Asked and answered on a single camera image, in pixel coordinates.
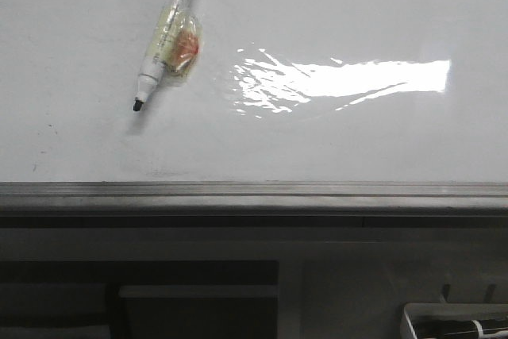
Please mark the white whiteboard marker with tape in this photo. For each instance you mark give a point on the white whiteboard marker with tape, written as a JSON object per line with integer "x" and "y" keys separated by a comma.
{"x": 172, "y": 50}

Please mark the white whiteboard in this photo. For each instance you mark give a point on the white whiteboard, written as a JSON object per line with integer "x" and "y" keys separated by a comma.
{"x": 294, "y": 90}

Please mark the white marker holder tray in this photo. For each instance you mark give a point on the white marker holder tray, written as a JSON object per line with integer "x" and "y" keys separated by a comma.
{"x": 414, "y": 313}

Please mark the black marker in tray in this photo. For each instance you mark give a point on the black marker in tray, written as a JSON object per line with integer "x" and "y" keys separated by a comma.
{"x": 469, "y": 329}

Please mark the aluminium whiteboard tray rail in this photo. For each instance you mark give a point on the aluminium whiteboard tray rail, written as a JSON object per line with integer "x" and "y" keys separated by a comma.
{"x": 253, "y": 204}

